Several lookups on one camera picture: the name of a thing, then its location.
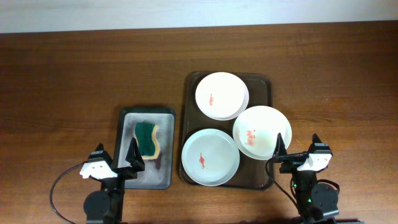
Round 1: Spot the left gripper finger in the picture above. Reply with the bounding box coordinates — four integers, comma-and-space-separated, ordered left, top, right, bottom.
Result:
126, 138, 145, 172
87, 143, 113, 167

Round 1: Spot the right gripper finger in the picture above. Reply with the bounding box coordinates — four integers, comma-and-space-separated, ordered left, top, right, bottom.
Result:
272, 133, 287, 157
308, 133, 329, 153

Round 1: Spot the green and yellow sponge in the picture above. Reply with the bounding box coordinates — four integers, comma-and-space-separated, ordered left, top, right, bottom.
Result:
134, 123, 160, 160

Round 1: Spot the white plate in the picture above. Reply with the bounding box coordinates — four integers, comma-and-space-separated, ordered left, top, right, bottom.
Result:
233, 106, 292, 161
195, 72, 249, 121

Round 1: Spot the pale grey plate front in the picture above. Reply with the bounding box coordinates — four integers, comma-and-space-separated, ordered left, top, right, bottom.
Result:
182, 129, 240, 187

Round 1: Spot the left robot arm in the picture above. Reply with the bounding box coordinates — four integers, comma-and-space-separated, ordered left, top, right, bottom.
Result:
80, 138, 145, 224

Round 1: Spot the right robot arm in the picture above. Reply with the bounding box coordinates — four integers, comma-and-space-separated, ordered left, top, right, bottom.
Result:
266, 134, 360, 223

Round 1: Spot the small grey metal tray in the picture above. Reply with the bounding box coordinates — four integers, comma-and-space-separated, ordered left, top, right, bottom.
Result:
112, 108, 175, 190

